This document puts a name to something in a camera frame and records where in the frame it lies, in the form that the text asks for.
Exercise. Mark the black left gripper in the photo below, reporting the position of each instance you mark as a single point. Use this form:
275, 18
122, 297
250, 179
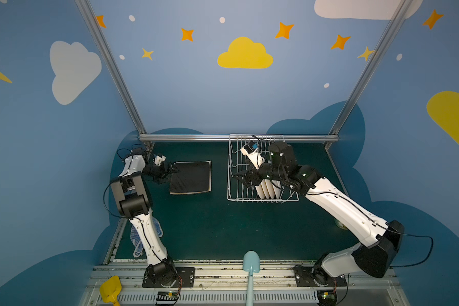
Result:
162, 170

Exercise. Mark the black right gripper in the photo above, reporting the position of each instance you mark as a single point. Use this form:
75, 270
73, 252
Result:
253, 176

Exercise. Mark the white round plate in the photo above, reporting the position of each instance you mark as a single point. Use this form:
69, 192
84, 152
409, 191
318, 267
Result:
278, 189
265, 189
270, 188
260, 192

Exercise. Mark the black square plate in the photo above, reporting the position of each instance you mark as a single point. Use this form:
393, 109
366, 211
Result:
193, 178

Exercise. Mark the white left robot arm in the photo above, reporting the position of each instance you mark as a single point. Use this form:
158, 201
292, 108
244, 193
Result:
134, 202

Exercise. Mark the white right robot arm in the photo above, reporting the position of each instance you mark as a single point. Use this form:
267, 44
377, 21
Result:
378, 240

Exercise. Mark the blue dotted work glove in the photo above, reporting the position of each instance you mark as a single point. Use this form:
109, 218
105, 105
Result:
136, 241

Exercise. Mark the light blue toy shovel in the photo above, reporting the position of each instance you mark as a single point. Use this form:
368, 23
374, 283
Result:
251, 265

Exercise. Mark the small printed cup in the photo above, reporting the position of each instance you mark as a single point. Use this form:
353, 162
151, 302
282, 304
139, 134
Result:
340, 225

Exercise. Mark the left circuit board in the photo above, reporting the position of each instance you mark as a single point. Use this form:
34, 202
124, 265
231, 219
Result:
167, 296

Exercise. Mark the circuit board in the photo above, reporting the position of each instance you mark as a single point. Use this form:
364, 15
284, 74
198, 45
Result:
167, 296
326, 298

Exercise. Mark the yellow toy scoop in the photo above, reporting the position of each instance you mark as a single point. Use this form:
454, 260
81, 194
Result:
110, 290

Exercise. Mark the right circuit board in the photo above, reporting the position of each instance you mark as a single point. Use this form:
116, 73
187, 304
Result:
326, 298

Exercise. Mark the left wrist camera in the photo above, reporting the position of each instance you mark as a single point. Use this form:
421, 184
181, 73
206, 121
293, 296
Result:
159, 160

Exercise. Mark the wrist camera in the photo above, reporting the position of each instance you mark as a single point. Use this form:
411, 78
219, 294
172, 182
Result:
159, 160
251, 151

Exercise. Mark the white wire dish rack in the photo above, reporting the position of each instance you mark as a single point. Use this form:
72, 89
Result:
239, 163

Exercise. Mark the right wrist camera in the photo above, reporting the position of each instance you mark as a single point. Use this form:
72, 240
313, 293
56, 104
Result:
251, 151

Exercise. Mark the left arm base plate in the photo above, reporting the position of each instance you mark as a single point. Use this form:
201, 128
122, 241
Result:
185, 276

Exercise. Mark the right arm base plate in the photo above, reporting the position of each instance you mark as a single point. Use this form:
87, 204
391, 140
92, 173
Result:
308, 276

